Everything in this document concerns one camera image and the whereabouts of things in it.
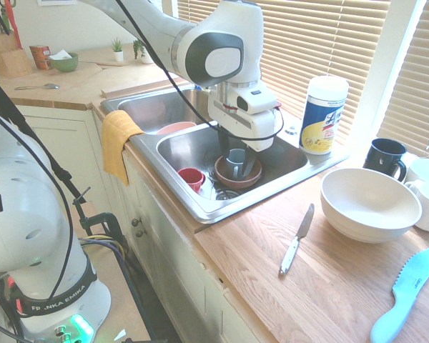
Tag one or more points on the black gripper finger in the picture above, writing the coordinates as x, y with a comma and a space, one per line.
249, 160
226, 144

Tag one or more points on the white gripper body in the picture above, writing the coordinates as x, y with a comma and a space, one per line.
257, 130

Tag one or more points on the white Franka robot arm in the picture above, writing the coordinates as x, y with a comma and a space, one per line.
214, 35

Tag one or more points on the chrome sink hole cap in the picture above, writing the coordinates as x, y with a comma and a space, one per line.
290, 130

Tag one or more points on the stainless steel double sink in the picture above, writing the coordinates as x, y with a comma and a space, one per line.
186, 143

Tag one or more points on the wooden knife block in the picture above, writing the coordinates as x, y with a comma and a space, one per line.
10, 60

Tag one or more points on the grey mug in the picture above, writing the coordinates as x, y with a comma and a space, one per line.
235, 160

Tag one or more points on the brown ceramic bowl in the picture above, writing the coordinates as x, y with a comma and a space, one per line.
236, 181

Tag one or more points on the metal drain strainer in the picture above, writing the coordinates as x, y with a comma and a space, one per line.
227, 195

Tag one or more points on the red cup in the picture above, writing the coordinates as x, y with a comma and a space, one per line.
191, 177

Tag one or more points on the pink plastic bowl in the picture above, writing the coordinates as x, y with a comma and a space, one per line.
175, 128

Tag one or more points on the disinfecting wipes canister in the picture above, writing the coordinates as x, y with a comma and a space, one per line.
321, 121

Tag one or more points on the wide beige window blind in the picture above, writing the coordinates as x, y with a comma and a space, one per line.
300, 43

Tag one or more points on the yellow dish cloth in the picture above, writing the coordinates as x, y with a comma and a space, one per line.
118, 143

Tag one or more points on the white kitchen base cabinet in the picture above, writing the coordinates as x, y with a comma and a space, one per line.
164, 243

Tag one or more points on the round cabinet knob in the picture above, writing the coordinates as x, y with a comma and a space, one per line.
140, 233
136, 222

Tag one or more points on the large white bowl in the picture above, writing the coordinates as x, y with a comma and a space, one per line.
364, 203

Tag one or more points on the trailing potted plant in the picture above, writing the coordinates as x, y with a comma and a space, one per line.
143, 51

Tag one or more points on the dark navy mug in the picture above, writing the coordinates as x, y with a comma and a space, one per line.
382, 157

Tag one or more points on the black C-clamp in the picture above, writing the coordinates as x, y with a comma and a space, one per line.
109, 219

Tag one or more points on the small upright potted plant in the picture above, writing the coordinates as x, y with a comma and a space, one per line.
118, 51

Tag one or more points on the green bowl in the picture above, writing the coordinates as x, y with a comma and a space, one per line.
64, 65

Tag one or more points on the metal spoon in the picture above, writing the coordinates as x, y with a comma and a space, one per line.
50, 86

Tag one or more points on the white paper scrap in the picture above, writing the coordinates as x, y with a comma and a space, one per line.
60, 55

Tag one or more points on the black diagonal stand pole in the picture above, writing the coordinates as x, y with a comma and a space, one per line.
21, 121

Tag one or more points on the orange cardboard box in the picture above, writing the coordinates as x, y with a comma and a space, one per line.
39, 57

